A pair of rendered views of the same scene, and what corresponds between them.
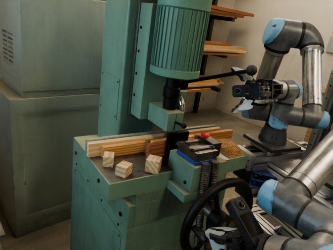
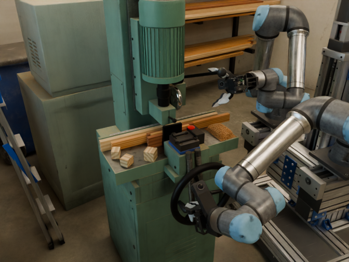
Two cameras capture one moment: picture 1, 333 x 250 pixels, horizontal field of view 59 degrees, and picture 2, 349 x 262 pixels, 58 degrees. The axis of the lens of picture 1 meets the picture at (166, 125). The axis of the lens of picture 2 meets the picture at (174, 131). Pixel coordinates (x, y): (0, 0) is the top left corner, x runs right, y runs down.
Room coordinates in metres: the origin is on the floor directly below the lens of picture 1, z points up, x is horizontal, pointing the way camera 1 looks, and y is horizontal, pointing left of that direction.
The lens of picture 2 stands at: (-0.21, -0.23, 1.63)
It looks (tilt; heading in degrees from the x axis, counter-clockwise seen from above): 29 degrees down; 8
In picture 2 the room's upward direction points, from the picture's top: straight up
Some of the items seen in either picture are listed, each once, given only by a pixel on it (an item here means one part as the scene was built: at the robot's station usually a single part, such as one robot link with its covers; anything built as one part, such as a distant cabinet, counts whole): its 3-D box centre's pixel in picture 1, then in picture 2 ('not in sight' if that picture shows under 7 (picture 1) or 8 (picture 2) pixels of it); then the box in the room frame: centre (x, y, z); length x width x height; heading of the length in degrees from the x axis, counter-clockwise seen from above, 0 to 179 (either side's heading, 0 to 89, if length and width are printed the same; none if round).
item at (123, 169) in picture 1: (124, 169); (126, 160); (0.80, 0.11, 0.92); 0.04 x 0.04 x 0.03; 70
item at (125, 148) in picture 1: (176, 141); (175, 130); (1.07, -0.05, 0.92); 0.62 x 0.02 x 0.04; 126
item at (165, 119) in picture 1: (165, 117); (162, 112); (1.05, 0.01, 1.02); 0.14 x 0.07 x 0.09; 36
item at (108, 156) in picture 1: (108, 159); (116, 153); (0.85, 0.17, 0.92); 0.04 x 0.03 x 0.04; 8
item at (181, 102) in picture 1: (175, 106); (174, 98); (1.21, -0.02, 1.02); 0.12 x 0.03 x 0.12; 36
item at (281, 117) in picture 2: (274, 131); (279, 107); (1.53, -0.59, 0.87); 0.15 x 0.15 x 0.10
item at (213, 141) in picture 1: (201, 148); (187, 138); (0.88, -0.13, 0.99); 0.13 x 0.11 x 0.06; 126
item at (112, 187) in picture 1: (179, 167); (176, 153); (0.95, -0.07, 0.87); 0.61 x 0.30 x 0.06; 126
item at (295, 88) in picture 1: (287, 90); (268, 78); (1.14, -0.45, 1.17); 0.11 x 0.08 x 0.09; 126
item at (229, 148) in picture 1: (226, 145); (220, 129); (1.11, -0.26, 0.92); 0.14 x 0.09 x 0.04; 36
